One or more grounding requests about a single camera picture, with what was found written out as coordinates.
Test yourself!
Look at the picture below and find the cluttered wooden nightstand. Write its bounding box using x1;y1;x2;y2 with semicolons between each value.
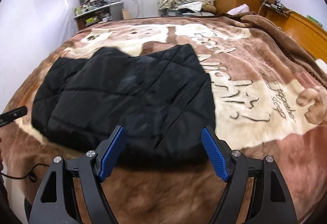
259;0;294;18

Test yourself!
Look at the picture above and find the wooden headboard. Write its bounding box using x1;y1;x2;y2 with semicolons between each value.
261;8;327;61

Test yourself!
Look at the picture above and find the white pillow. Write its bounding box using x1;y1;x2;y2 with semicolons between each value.
227;4;249;14

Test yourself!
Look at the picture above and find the printed plush blanket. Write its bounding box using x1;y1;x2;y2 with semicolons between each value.
0;13;327;224

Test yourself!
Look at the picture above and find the cluttered side table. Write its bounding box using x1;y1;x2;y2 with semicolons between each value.
158;1;217;17

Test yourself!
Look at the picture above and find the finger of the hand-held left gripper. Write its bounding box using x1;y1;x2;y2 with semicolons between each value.
0;106;28;126

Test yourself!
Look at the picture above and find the cluttered storage shelf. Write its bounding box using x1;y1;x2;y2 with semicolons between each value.
74;1;124;30

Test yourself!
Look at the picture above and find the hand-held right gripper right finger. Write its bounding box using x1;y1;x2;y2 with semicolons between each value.
201;126;298;224

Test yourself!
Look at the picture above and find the green packet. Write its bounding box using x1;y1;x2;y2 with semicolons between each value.
307;15;324;27

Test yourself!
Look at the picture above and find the black quilted jacket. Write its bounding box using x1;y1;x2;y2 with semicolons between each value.
31;44;216;166

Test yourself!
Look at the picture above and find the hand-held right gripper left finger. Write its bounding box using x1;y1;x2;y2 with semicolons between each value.
29;126;126;224

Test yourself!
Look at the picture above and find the black cable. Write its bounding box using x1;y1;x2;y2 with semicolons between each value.
0;164;50;182

